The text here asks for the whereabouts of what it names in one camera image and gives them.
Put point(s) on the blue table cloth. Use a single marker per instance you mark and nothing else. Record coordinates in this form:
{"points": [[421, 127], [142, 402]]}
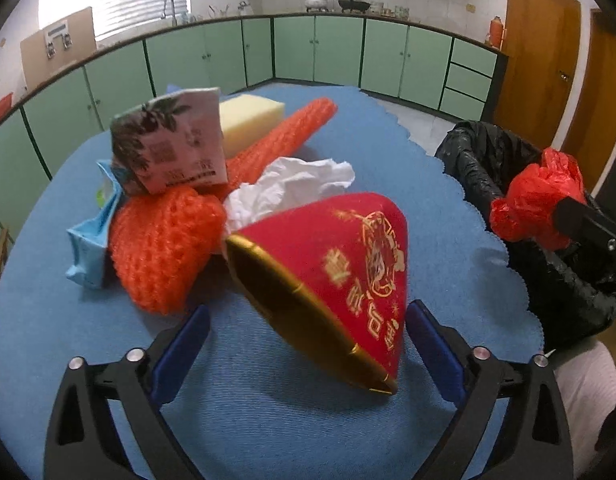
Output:
{"points": [[288, 435]]}

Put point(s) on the person's white clothing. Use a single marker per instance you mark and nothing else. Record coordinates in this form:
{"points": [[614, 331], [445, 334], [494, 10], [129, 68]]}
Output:
{"points": [[585, 400]]}

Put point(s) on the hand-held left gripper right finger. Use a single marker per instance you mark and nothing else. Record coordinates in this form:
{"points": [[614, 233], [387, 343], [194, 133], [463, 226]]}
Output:
{"points": [[437, 350]]}

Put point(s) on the white tissue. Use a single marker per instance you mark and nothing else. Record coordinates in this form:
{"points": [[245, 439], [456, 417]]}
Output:
{"points": [[288, 180]]}

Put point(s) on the wooden door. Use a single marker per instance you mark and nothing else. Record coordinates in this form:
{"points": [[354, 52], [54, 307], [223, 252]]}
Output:
{"points": [[607, 100], [537, 50]]}

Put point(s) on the red plastic bag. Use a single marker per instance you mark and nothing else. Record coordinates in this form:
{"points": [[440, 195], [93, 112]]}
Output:
{"points": [[527, 200]]}

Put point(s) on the cardboard box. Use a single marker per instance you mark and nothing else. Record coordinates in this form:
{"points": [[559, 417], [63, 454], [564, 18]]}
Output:
{"points": [[53, 60]]}

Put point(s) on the black bag trash bin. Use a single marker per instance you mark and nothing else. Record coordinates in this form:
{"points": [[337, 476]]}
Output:
{"points": [[552, 285]]}

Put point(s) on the black wok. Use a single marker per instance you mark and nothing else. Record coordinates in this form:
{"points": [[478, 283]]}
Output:
{"points": [[354, 4]]}

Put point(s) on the green kitchen cabinet run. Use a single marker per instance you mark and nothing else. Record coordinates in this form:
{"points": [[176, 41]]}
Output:
{"points": [[338, 50]]}

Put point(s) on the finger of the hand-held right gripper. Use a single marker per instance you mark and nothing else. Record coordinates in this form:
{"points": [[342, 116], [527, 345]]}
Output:
{"points": [[587, 225]]}

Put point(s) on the orange thermos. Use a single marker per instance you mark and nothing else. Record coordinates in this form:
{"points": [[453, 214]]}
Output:
{"points": [[496, 32]]}

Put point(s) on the grey printed carton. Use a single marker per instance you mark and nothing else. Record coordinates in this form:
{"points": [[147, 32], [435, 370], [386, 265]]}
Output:
{"points": [[173, 145]]}

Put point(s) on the light blue packet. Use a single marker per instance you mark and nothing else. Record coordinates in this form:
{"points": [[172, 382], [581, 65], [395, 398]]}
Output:
{"points": [[88, 245]]}

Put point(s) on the row of jars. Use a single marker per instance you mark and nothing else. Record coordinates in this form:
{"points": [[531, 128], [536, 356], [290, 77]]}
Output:
{"points": [[392, 11]]}

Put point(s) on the metal faucet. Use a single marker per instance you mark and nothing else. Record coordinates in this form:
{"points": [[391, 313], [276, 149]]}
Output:
{"points": [[169, 7]]}

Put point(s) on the red gold cone box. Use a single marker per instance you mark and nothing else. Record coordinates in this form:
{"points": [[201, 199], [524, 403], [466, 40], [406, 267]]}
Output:
{"points": [[338, 260]]}

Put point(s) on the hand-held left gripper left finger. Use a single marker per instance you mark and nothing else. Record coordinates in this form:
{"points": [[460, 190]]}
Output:
{"points": [[180, 355]]}

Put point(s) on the orange foam net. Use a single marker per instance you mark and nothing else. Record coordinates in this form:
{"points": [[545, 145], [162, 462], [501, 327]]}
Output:
{"points": [[288, 135], [163, 250]]}

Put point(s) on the yellow sponge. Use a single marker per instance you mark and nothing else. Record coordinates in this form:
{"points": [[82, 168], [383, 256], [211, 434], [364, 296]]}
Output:
{"points": [[248, 120]]}

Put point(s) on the white cooking pot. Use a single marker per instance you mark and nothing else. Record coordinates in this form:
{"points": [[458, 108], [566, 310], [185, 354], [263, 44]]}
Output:
{"points": [[316, 2]]}

